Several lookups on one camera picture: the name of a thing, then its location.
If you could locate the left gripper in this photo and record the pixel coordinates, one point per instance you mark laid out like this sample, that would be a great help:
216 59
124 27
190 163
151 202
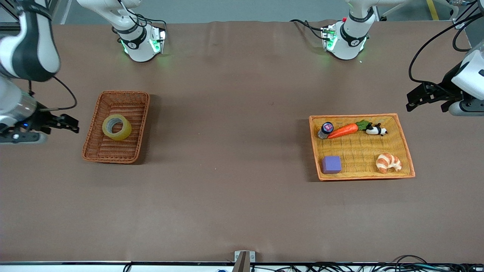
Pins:
445 89

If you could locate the toy carrot with green leaves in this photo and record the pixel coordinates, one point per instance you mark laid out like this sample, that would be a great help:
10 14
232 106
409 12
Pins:
344 130

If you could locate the clear packing tape roll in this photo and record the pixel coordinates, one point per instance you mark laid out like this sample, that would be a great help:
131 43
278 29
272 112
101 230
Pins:
126 132

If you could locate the purple foam cube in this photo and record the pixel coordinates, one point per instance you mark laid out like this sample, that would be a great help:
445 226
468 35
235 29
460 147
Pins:
331 164

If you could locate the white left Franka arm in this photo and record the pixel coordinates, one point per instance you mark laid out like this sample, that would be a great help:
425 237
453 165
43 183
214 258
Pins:
349 41

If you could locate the metal table edge bracket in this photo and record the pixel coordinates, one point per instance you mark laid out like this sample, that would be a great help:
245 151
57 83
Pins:
244 260

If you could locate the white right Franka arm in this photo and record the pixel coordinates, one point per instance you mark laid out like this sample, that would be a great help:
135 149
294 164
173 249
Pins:
140 45

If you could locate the toy croissant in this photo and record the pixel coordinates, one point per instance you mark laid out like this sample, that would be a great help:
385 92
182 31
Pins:
387 162

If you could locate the brown wicker basket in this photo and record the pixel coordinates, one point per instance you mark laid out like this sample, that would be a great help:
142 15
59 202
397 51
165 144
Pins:
113 151

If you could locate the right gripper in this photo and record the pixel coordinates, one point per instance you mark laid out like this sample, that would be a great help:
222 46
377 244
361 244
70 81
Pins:
41 119

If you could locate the toy panda figure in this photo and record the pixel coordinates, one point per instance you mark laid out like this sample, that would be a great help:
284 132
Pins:
374 130

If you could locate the yellow wicker basket orange rim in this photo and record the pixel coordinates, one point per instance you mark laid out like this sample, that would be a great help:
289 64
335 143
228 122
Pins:
359 151

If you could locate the small jar with pink lid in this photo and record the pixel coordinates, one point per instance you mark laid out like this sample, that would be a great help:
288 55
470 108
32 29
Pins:
326 128

